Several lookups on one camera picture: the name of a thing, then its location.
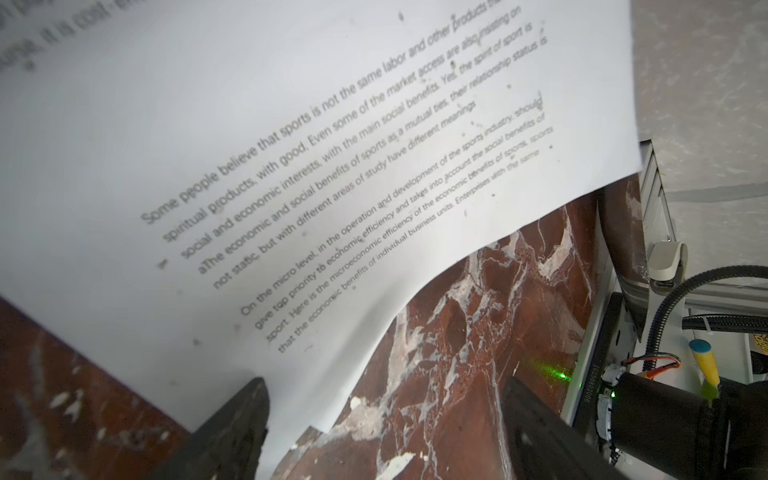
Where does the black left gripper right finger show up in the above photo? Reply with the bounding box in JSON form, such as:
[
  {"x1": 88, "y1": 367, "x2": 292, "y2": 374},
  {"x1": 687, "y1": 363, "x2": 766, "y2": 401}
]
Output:
[{"x1": 501, "y1": 377, "x2": 625, "y2": 480}]

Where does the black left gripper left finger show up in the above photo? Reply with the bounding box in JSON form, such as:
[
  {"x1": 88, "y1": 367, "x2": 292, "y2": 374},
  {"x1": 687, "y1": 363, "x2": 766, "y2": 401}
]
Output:
[{"x1": 146, "y1": 378, "x2": 270, "y2": 479}]

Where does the printed paper stack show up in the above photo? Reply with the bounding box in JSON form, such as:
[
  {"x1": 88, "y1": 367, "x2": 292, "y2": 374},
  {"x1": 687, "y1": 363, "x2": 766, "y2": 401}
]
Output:
[{"x1": 1, "y1": 1, "x2": 640, "y2": 479}]

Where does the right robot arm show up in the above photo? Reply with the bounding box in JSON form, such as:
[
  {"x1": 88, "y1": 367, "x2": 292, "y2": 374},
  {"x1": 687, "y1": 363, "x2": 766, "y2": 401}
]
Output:
[{"x1": 596, "y1": 265, "x2": 767, "y2": 479}]

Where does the small white beige clip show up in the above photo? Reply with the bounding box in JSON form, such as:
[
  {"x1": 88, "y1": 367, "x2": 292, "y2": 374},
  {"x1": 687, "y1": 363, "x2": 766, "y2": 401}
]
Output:
[{"x1": 647, "y1": 241, "x2": 688, "y2": 295}]

